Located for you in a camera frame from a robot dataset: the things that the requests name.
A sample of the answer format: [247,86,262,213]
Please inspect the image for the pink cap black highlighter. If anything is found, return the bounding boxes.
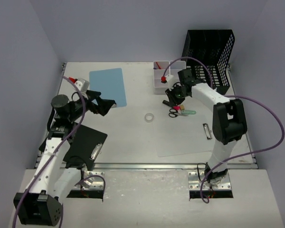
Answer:
[162,100,181,110]

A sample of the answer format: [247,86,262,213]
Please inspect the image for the black handled scissors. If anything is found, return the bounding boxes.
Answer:
[168,108,187,118]

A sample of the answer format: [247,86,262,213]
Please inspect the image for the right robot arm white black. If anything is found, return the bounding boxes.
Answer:
[161,69,247,187]

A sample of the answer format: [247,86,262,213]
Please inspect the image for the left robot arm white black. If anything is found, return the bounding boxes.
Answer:
[12,90,116,227]

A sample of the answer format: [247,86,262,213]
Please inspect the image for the green translucent stapler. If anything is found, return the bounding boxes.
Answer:
[181,110,197,115]

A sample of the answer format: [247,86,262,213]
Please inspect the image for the blue clipboard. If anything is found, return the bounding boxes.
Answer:
[89,68,127,107]

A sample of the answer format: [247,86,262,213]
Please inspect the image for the right white divided organizer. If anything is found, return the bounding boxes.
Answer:
[170,60,187,80]

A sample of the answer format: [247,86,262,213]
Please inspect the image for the white divided organizer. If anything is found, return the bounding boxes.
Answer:
[153,61,170,95]
[170,60,187,80]

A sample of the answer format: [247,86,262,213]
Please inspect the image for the left white divided organizer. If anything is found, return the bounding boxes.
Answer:
[153,61,170,95]

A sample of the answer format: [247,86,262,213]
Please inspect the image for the clear tape roll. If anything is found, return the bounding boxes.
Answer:
[144,113,154,123]

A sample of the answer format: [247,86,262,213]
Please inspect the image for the black clipboard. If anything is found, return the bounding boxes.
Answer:
[39,122,107,171]

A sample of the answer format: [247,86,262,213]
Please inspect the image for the white clear clipboard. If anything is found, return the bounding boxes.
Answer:
[153,114,214,157]

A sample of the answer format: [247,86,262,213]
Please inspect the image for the black mesh file rack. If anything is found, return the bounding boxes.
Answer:
[182,29,235,95]

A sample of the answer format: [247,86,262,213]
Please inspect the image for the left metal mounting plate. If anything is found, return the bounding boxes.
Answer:
[71,170,106,194]

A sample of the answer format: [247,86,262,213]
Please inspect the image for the metal mounting plate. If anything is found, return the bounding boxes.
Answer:
[71,170,106,194]
[187,169,232,190]

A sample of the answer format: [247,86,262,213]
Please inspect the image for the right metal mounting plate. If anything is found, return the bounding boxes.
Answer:
[187,169,232,190]

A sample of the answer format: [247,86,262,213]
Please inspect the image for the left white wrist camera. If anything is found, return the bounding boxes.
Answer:
[68,77,90,93]

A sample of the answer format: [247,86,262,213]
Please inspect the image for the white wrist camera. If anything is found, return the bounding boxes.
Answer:
[68,77,90,93]
[161,74,175,89]

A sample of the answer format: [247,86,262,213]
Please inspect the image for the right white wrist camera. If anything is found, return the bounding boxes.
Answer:
[161,74,175,89]

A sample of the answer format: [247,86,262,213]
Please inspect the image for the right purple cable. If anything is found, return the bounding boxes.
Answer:
[162,57,285,204]

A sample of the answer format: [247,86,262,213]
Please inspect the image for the aluminium rail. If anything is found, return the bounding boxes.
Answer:
[34,162,257,171]

